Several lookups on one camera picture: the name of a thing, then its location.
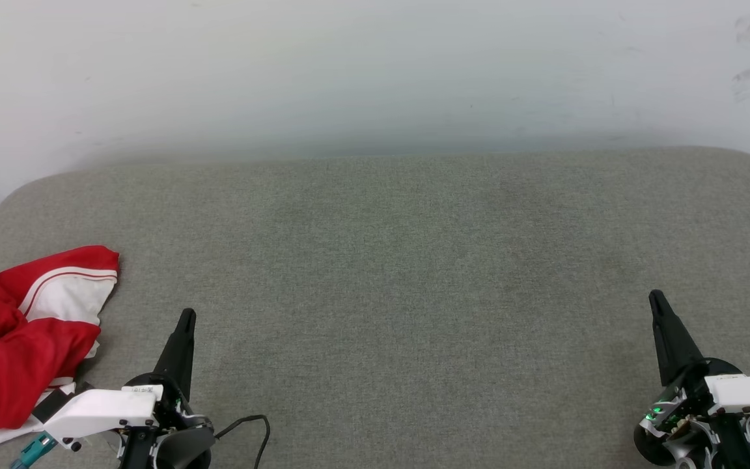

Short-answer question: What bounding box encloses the thin black cable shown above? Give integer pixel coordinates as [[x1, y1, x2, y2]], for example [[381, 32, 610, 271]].
[[214, 414, 271, 469]]

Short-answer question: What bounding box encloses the grey fabric sofa cushion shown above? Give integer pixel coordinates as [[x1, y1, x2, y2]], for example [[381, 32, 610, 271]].
[[0, 147, 750, 469]]

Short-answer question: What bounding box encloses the red and white garment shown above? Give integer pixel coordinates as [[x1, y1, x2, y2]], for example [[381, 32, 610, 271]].
[[0, 245, 120, 455]]

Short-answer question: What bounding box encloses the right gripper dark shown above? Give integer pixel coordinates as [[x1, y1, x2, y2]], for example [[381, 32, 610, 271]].
[[633, 289, 750, 469]]

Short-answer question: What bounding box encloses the teal cable connector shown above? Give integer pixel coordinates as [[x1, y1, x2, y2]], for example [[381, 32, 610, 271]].
[[10, 433, 58, 469]]

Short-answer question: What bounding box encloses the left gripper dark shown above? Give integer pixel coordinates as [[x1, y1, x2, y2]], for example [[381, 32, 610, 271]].
[[118, 308, 216, 469]]

